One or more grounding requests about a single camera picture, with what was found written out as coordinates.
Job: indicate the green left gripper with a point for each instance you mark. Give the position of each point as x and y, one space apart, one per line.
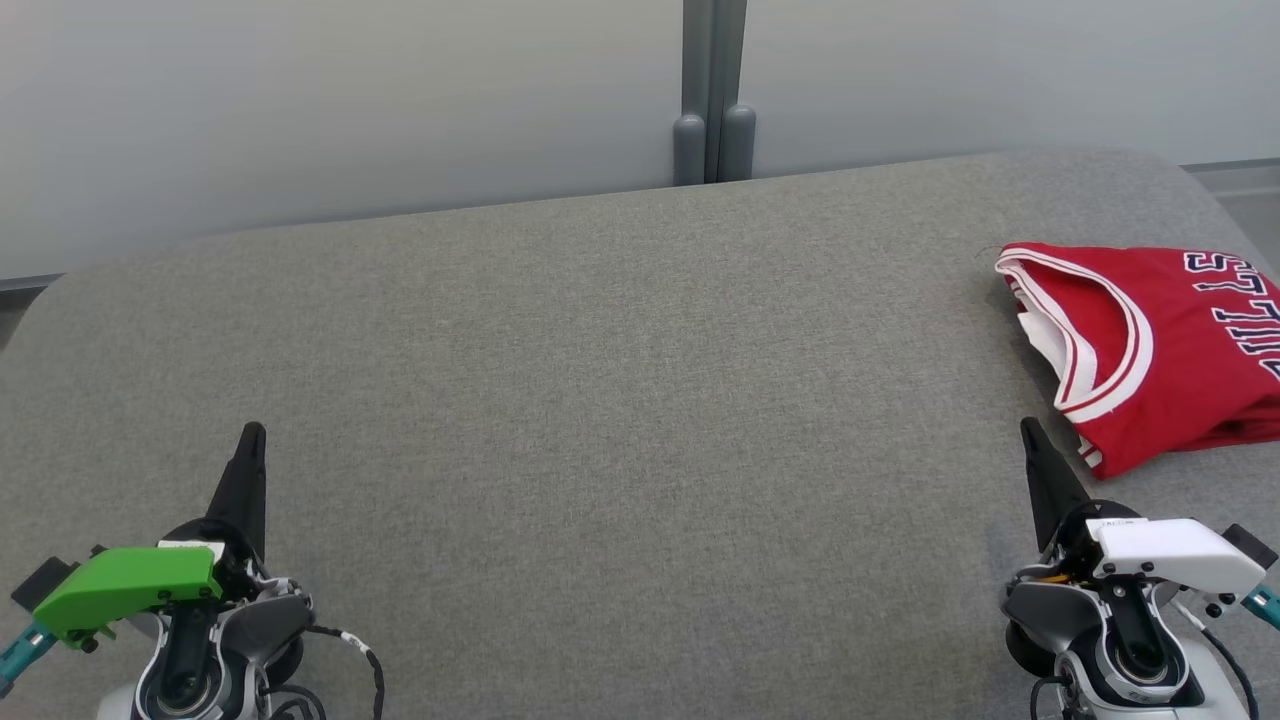
120 590

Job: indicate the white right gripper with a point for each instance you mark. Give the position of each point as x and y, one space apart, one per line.
1170 555

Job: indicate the red and white basketball jersey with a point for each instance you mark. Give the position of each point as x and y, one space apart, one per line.
1180 350

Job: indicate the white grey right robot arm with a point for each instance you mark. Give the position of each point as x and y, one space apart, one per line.
1110 650

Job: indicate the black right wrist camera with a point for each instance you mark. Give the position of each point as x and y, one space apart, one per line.
1252 545

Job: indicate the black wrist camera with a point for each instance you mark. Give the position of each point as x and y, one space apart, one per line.
42 582
1252 545

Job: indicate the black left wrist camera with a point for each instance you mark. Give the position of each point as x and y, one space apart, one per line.
42 582

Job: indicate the grey double partition post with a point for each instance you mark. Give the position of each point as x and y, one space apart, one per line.
715 100

